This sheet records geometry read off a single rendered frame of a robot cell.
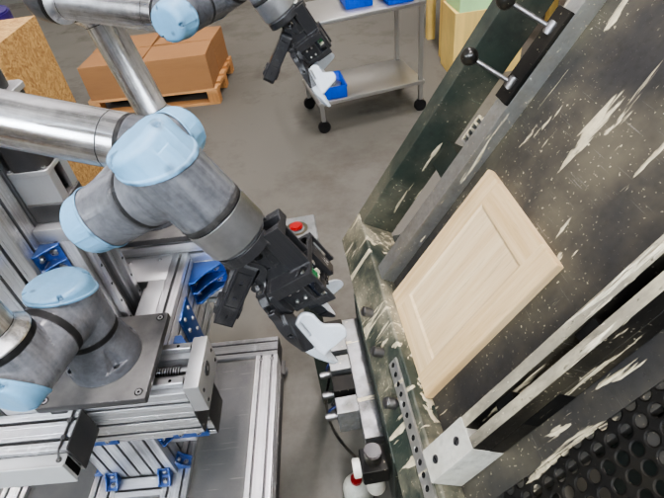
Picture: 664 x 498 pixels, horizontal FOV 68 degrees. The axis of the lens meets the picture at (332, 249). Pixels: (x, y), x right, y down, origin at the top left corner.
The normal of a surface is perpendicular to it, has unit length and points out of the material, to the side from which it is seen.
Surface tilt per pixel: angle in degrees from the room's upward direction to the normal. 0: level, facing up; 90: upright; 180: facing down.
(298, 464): 0
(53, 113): 28
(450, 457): 57
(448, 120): 90
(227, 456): 0
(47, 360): 81
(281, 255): 90
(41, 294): 8
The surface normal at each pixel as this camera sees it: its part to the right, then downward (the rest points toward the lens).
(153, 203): -0.18, 0.69
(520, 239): -0.88, -0.26
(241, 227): 0.63, 0.14
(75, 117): 0.00, -0.36
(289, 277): -0.55, -0.61
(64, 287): -0.08, -0.83
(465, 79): 0.14, 0.65
